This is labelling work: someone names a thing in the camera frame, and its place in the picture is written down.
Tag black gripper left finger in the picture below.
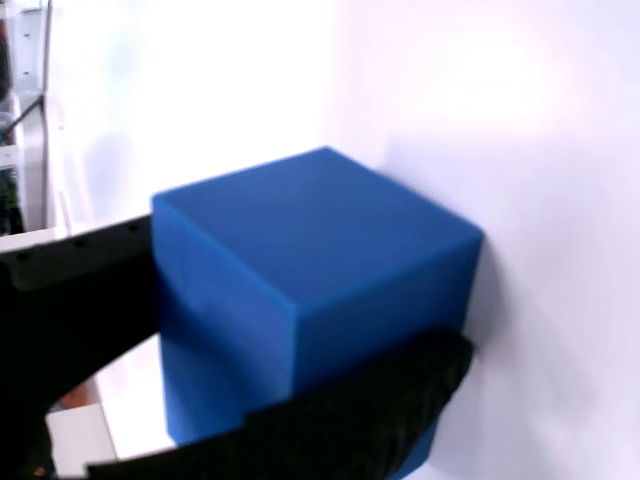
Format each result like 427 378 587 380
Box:
0 213 164 480

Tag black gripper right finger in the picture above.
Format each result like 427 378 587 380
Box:
83 328 476 480

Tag blue rectangular block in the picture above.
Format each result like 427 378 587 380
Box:
150 145 485 480

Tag white shelf unit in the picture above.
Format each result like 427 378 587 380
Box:
0 0 55 237

